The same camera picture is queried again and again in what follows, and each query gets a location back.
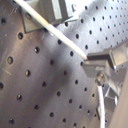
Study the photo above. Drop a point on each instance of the grey metal cable clip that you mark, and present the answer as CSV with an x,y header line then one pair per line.
x,y
53,11

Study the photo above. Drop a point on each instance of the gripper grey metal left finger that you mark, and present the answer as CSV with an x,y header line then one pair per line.
x,y
99,62

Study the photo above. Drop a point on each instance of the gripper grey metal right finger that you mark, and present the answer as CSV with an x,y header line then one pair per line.
x,y
107,100

